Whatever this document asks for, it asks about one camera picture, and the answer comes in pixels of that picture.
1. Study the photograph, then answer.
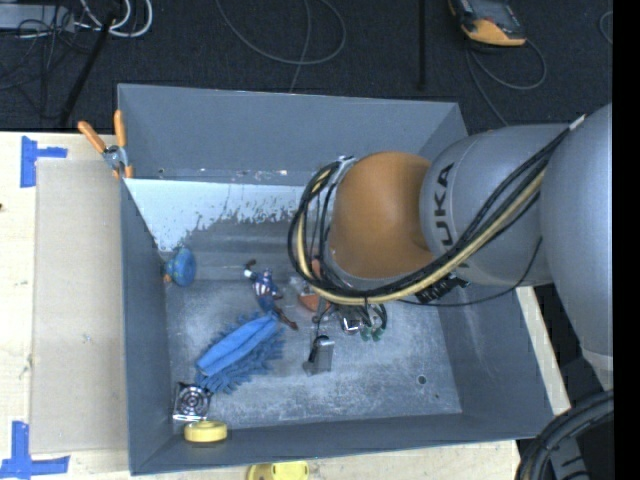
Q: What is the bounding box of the blue and red action figure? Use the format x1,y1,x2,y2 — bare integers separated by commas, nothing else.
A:
243,259,300,332

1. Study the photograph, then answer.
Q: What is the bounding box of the small square metal fan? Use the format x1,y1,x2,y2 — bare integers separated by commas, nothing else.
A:
172,381,212,423

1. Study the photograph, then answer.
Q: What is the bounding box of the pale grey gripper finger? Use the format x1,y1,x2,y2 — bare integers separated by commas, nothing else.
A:
301,338,321,376
314,335,336,375

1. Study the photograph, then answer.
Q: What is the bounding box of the pale flat board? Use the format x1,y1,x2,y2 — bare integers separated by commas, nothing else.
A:
28,157,131,455

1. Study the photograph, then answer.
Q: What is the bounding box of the blue fringed duster cloth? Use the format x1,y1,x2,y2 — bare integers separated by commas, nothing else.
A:
193,311,287,395

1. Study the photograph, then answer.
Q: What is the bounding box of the blue-green round toy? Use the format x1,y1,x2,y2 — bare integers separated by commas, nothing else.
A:
162,246,198,289

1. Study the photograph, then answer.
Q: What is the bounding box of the yellow ring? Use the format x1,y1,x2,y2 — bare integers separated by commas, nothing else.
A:
183,419,229,444

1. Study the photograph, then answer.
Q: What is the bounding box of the grey metal bin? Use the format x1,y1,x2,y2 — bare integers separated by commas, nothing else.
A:
116,82,556,477

